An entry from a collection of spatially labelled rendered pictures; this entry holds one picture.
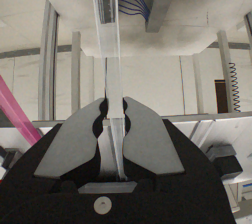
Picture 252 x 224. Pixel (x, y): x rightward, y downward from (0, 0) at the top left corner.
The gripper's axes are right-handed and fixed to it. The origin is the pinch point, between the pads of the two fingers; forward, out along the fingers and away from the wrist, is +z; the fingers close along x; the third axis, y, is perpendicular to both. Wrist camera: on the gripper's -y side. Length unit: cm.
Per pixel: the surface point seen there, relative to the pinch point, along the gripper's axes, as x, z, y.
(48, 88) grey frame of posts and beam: -21.6, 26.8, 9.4
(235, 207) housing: 28.7, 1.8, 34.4
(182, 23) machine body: 25, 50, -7
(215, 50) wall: 136, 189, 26
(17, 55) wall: -154, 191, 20
